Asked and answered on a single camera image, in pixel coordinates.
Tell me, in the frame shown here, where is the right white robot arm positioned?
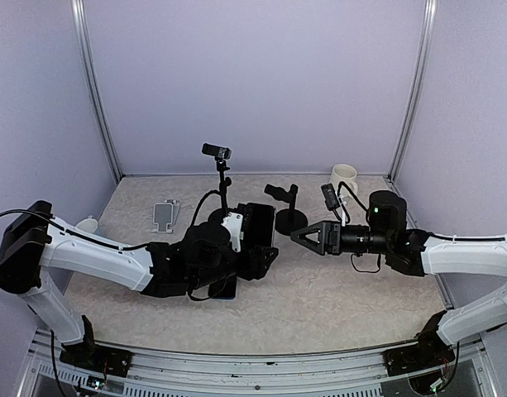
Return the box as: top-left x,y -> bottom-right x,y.
290,190 -> 507,367

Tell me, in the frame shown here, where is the light blue mug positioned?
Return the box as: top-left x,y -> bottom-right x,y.
75,217 -> 98,234

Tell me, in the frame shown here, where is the blue phone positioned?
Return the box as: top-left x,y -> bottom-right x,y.
208,277 -> 237,300

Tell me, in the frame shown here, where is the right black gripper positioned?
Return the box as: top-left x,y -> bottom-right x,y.
290,220 -> 393,256

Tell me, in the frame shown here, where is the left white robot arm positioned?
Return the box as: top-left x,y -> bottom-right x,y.
0,200 -> 279,368

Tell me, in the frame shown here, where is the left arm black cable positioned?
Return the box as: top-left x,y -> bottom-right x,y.
0,189 -> 227,303

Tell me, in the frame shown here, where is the silver folding phone stand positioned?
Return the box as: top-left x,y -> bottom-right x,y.
152,199 -> 181,234

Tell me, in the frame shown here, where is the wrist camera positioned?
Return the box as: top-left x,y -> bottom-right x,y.
222,212 -> 243,253
321,184 -> 351,226

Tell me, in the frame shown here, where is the right aluminium frame post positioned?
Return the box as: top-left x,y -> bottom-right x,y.
388,0 -> 438,184

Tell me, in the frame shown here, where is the left aluminium frame post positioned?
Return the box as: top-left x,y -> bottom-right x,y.
70,0 -> 124,184

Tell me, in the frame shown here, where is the black tall phone stand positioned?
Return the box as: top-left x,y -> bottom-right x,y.
202,143 -> 232,222

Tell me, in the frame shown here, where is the front aluminium rail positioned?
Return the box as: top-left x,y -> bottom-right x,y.
17,330 -> 498,397

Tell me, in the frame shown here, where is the aluminium frame post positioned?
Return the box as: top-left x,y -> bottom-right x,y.
70,0 -> 124,184
388,0 -> 438,184

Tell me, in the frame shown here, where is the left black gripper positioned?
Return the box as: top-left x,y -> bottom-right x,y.
189,239 -> 278,290

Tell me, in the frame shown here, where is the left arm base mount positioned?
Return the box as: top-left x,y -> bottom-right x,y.
60,315 -> 133,378

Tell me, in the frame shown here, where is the cream ceramic mug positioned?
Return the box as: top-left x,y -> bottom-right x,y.
329,164 -> 358,194

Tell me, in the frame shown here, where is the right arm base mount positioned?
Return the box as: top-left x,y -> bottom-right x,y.
383,310 -> 456,376

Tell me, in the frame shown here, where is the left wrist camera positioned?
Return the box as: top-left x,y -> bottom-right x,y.
222,212 -> 243,253

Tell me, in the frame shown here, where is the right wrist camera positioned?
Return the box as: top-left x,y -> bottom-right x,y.
321,184 -> 351,226

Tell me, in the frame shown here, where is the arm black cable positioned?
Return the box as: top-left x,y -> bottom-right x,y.
337,181 -> 372,216
0,189 -> 227,303

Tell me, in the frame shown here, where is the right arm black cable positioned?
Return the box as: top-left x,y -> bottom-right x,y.
337,181 -> 372,216

